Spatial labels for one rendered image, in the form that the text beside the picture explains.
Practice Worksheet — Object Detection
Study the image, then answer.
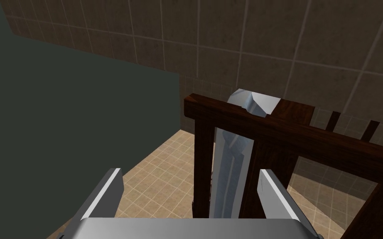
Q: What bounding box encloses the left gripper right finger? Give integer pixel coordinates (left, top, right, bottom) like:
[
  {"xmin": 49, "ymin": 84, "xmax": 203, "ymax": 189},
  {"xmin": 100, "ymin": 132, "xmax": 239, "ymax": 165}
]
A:
[{"xmin": 259, "ymin": 168, "xmax": 301, "ymax": 222}]

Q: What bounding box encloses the dark wooden towel rack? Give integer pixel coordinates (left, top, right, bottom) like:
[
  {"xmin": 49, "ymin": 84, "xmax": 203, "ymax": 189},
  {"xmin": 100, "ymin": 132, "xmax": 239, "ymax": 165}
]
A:
[{"xmin": 184, "ymin": 93, "xmax": 383, "ymax": 239}]

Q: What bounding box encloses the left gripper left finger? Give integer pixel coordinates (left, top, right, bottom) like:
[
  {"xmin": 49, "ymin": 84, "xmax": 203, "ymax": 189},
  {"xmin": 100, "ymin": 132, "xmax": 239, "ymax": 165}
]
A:
[{"xmin": 80, "ymin": 167, "xmax": 125, "ymax": 220}]

